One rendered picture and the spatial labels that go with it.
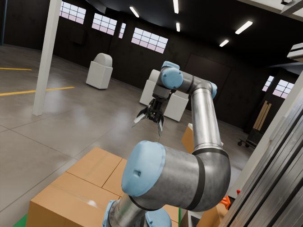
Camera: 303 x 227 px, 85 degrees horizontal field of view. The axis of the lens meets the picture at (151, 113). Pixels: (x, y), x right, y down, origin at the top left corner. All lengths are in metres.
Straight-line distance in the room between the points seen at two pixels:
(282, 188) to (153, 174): 0.24
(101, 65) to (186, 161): 7.21
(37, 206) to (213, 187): 1.47
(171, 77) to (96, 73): 7.05
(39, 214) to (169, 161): 1.48
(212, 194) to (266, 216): 0.11
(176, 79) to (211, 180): 0.37
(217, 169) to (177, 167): 0.09
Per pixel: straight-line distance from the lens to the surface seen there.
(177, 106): 6.68
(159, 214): 0.77
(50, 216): 1.67
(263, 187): 0.45
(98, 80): 7.54
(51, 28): 3.81
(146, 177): 0.32
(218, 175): 0.39
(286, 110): 2.40
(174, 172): 0.34
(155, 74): 7.27
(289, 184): 0.40
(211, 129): 0.49
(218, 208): 1.58
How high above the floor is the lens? 1.79
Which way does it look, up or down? 16 degrees down
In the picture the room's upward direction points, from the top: 21 degrees clockwise
